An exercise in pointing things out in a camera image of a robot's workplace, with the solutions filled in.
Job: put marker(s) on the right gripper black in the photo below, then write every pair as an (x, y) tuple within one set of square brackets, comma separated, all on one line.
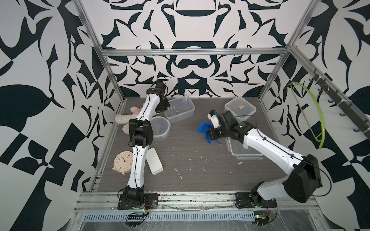
[(211, 134)]

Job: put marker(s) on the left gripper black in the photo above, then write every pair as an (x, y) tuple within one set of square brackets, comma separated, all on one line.
[(167, 106)]

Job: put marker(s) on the clear rectangular lunch box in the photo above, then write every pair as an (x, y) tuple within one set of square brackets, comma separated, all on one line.
[(240, 108), (180, 108)]

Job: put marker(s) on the clear lunch box lid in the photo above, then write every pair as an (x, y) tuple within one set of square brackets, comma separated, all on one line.
[(242, 152)]

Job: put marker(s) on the blue cleaning cloth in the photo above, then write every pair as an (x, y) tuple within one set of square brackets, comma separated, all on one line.
[(204, 128)]

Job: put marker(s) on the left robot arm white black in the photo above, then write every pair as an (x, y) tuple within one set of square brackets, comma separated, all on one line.
[(141, 137)]

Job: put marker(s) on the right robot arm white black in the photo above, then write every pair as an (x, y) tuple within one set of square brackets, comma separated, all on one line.
[(302, 172)]

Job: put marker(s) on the round clear container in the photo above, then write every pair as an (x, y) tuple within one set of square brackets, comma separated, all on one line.
[(161, 128)]

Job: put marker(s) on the white teddy bear pink shirt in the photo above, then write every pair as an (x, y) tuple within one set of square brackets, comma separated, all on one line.
[(124, 119)]

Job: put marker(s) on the white rectangular box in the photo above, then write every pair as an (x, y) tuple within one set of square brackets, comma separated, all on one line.
[(153, 160)]

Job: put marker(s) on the pink round alarm clock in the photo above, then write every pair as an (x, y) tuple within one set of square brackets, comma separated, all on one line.
[(123, 162)]

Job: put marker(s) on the green clothes hanger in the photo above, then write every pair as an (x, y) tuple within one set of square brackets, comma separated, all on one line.
[(300, 91)]

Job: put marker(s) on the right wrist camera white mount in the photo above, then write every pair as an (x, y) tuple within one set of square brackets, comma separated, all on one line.
[(213, 117)]

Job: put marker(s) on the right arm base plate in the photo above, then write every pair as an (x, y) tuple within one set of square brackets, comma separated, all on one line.
[(253, 200)]

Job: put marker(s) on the aluminium frame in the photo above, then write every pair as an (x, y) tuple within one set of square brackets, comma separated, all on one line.
[(228, 49)]

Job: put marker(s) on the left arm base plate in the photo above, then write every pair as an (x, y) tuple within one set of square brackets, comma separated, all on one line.
[(147, 200)]

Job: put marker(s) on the black wall hook rack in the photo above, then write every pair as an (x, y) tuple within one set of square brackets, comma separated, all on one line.
[(347, 106)]

